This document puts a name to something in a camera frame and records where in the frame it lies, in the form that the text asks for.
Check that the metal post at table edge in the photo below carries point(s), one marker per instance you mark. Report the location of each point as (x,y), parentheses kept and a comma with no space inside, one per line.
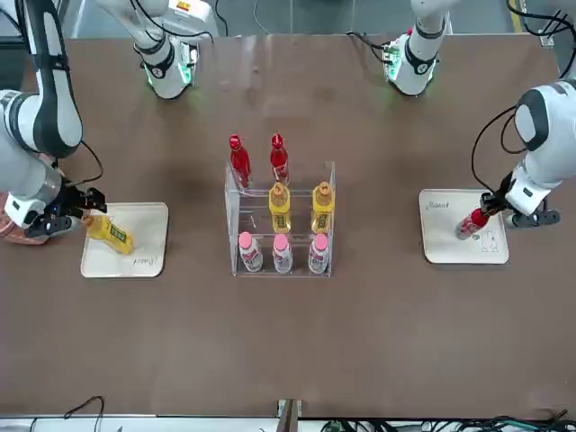
(289,416)

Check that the yellow pear drink bottle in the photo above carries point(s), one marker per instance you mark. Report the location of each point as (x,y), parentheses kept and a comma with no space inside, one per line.
(322,207)
(280,207)
(112,234)

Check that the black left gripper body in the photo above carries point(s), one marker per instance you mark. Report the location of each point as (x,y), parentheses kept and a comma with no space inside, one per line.
(503,191)

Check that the white rabbit print tray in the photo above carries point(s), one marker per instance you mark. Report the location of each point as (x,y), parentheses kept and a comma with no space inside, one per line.
(148,234)
(441,243)

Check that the white bottle pink cap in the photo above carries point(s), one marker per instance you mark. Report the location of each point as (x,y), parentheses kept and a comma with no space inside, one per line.
(318,258)
(282,258)
(251,256)

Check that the aluminium frame post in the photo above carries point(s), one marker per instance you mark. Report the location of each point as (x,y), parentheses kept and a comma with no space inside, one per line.
(546,39)

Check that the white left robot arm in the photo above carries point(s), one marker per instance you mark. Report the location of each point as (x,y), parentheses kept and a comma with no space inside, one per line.
(418,67)

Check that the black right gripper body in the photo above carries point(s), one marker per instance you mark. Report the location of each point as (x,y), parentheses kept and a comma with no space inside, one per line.
(65,200)

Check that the clear acrylic tiered shelf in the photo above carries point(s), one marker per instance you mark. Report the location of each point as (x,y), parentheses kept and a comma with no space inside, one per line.
(234,225)

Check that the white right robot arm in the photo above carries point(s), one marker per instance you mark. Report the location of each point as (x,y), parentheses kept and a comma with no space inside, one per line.
(22,171)

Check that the red cola bottle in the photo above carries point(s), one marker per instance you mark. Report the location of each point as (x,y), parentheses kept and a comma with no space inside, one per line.
(240,162)
(279,159)
(468,227)

